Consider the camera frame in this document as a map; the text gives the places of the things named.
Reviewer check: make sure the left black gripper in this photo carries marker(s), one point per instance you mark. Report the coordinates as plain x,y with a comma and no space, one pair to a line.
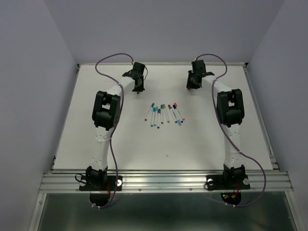
140,88

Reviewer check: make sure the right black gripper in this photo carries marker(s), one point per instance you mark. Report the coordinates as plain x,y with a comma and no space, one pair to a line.
189,84

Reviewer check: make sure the dark green marker pen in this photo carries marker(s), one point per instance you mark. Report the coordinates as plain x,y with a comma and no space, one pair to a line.
149,112

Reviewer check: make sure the light blue marker pen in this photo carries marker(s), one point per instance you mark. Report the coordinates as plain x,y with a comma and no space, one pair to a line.
153,117

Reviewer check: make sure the teal green marker pen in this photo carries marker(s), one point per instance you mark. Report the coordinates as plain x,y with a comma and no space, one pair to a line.
156,117

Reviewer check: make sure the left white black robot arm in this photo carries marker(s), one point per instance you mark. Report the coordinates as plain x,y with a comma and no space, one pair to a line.
106,116

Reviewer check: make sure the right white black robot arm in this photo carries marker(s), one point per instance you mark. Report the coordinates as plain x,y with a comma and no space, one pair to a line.
229,109

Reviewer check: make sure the black marker pen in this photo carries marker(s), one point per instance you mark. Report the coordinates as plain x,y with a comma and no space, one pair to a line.
177,113

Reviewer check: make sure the dark blue marker pen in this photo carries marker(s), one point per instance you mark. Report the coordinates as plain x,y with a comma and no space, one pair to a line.
158,118

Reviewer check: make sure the grey green marker pen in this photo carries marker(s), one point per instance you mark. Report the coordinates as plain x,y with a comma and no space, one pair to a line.
166,114

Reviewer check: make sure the dark red marker pen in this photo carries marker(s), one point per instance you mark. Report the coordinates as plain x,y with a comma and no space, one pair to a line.
172,114

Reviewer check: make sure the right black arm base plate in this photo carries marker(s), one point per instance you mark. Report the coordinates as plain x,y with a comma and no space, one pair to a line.
218,182

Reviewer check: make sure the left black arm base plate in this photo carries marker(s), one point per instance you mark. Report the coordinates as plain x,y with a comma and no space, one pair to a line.
112,183

